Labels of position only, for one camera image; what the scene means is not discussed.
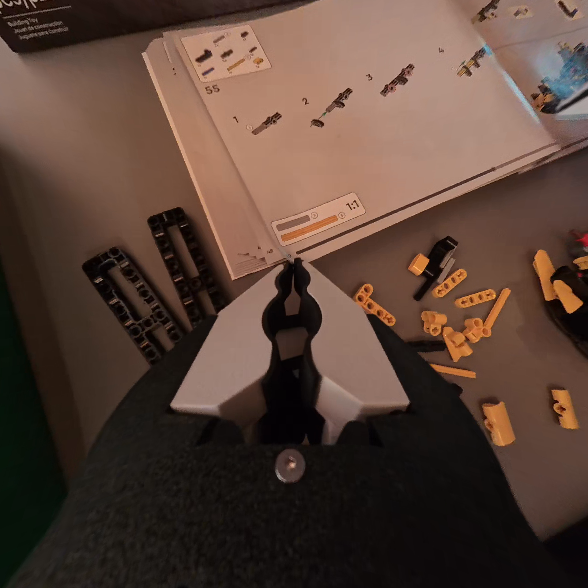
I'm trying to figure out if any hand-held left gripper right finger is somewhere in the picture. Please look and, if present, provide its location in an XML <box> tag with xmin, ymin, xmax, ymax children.
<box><xmin>294</xmin><ymin>258</ymin><xmax>411</xmax><ymax>445</ymax></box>

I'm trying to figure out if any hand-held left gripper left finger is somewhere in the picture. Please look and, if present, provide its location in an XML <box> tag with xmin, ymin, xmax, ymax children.
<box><xmin>170</xmin><ymin>263</ymin><xmax>296</xmax><ymax>445</ymax></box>

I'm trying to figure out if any pile of yellow black lego pieces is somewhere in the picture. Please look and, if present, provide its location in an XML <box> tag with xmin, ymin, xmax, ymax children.
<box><xmin>353</xmin><ymin>236</ymin><xmax>580</xmax><ymax>447</ymax></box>

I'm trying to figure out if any lego instruction booklet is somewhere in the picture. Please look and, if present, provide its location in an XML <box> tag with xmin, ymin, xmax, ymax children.
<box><xmin>141</xmin><ymin>0</ymin><xmax>588</xmax><ymax>281</ymax></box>

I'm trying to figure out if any lego car chassis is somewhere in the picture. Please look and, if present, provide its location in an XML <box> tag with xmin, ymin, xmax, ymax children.
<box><xmin>532</xmin><ymin>229</ymin><xmax>588</xmax><ymax>360</ymax></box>

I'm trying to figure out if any long black lego beam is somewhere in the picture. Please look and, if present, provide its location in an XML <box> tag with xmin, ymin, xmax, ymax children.
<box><xmin>82</xmin><ymin>247</ymin><xmax>185</xmax><ymax>366</ymax></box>
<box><xmin>146</xmin><ymin>207</ymin><xmax>228</xmax><ymax>330</ymax></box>

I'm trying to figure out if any yellow car lego box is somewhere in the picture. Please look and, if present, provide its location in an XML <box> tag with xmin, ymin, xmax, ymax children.
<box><xmin>0</xmin><ymin>0</ymin><xmax>295</xmax><ymax>54</ymax></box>

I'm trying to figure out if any green plastic bin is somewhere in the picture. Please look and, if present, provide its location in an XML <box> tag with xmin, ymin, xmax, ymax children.
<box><xmin>0</xmin><ymin>248</ymin><xmax>70</xmax><ymax>511</ymax></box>

